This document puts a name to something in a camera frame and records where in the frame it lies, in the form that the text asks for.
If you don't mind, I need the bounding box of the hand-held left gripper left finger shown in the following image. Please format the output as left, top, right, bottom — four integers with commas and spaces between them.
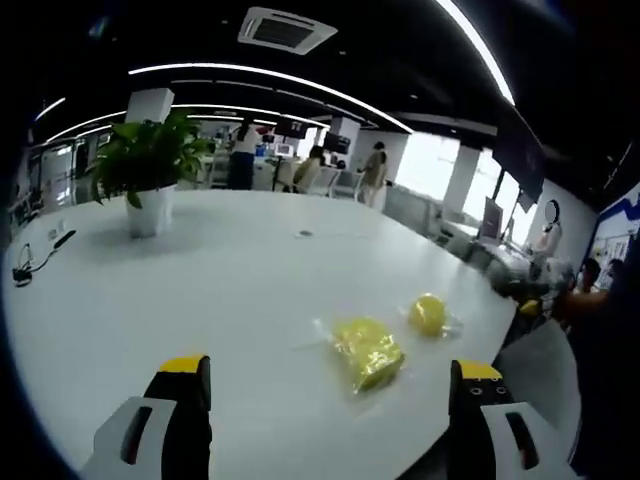
79, 353, 213, 480

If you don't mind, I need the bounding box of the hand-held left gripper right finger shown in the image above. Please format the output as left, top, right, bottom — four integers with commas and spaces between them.
448, 359, 581, 480

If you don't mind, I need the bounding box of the round yellow silicone block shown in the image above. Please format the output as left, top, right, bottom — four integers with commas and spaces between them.
399, 293, 464, 340

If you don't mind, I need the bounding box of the square yellow silicone block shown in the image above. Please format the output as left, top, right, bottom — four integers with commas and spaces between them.
312, 315, 406, 394

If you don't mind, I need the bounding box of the computer monitor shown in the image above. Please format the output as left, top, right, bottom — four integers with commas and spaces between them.
477, 195, 506, 244

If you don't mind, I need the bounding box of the white plant pot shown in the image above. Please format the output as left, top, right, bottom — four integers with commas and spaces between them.
124, 182, 178, 239

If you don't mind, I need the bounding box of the green potted plant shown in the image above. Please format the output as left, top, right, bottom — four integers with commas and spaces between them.
85, 108, 215, 209

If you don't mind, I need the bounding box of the white office chair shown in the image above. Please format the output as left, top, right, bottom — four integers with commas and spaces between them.
309, 166, 363, 201

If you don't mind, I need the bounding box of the white structural column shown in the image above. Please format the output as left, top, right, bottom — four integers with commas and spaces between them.
124, 87, 175, 125

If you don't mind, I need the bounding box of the ceiling air conditioner vent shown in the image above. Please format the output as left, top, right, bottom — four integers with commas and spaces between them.
237, 6, 339, 56

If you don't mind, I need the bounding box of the black cable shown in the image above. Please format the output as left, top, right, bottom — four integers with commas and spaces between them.
11, 242, 61, 288

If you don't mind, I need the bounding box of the wall-mounted dark screen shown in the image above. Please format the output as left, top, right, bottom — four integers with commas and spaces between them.
491, 112, 547, 203

